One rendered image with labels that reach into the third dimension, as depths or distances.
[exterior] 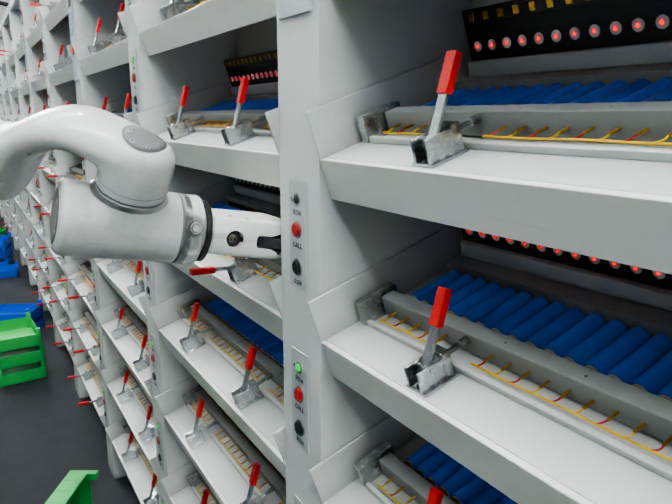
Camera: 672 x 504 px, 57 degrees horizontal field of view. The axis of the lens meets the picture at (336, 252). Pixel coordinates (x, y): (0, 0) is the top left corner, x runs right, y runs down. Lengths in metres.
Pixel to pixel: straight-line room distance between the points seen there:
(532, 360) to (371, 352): 0.18
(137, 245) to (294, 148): 0.20
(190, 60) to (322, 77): 0.71
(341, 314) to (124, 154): 0.28
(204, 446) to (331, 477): 0.56
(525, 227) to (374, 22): 0.32
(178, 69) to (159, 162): 0.67
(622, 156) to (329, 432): 0.45
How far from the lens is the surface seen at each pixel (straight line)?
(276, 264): 0.87
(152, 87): 1.30
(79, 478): 1.95
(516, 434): 0.51
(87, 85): 1.99
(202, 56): 1.34
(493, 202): 0.45
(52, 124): 0.70
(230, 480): 1.18
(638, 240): 0.39
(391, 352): 0.63
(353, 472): 0.78
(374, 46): 0.68
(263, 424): 0.93
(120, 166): 0.67
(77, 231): 0.70
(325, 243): 0.66
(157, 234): 0.72
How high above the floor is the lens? 1.18
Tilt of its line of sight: 12 degrees down
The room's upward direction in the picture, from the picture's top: straight up
